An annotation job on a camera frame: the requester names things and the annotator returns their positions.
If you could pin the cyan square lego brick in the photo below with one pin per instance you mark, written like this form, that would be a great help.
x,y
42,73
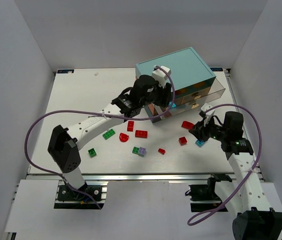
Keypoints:
x,y
173,105

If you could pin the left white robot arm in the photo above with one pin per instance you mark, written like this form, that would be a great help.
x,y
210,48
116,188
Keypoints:
x,y
66,142

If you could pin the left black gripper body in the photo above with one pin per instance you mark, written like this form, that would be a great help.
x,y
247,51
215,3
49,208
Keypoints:
x,y
167,92

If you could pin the green flat lego plate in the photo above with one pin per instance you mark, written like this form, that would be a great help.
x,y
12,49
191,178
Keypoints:
x,y
108,134

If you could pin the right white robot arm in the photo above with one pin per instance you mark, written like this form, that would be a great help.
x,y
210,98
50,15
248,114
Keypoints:
x,y
254,216

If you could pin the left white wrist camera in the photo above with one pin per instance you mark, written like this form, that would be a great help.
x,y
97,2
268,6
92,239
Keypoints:
x,y
160,74

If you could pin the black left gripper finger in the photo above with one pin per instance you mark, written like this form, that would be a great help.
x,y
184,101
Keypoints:
x,y
171,96
162,97

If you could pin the small red lego slope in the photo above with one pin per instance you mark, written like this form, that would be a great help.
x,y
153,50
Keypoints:
x,y
162,151

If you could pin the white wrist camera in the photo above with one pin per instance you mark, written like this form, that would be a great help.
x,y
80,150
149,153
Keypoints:
x,y
160,74
207,112

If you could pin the red arch lego piece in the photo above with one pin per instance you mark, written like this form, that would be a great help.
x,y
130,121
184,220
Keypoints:
x,y
123,137

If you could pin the teal orange drawer cabinet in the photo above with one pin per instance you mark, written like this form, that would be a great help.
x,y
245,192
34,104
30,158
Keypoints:
x,y
187,68

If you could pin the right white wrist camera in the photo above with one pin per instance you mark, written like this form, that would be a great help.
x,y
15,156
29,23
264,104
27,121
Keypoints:
x,y
207,112

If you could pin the green square lego brick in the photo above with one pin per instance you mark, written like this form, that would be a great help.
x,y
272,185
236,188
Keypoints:
x,y
92,152

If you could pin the red flat lego plate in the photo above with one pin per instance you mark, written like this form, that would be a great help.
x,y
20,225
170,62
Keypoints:
x,y
141,134

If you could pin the green and purple lego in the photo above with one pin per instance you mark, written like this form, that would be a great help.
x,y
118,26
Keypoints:
x,y
140,151

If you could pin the cyan long lego brick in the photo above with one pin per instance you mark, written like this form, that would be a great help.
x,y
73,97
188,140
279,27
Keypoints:
x,y
200,143

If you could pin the clear top drawer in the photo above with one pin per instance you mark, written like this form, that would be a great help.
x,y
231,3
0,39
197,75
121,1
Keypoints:
x,y
194,96

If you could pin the red square lego brick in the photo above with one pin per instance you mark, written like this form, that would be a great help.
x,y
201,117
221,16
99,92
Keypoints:
x,y
182,141

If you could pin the red curved lego brick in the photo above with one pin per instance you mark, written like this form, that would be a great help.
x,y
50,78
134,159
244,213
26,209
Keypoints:
x,y
187,125

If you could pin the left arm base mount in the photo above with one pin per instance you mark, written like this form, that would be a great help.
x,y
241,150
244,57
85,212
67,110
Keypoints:
x,y
89,197

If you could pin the red rounded lego brick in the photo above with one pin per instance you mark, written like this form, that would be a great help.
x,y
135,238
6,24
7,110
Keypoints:
x,y
130,126

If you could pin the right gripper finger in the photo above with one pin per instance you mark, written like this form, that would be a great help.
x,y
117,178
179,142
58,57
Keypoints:
x,y
197,127
198,134

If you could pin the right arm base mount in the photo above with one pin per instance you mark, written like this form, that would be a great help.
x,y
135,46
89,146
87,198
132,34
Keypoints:
x,y
203,196

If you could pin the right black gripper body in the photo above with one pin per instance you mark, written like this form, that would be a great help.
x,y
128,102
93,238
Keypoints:
x,y
202,131

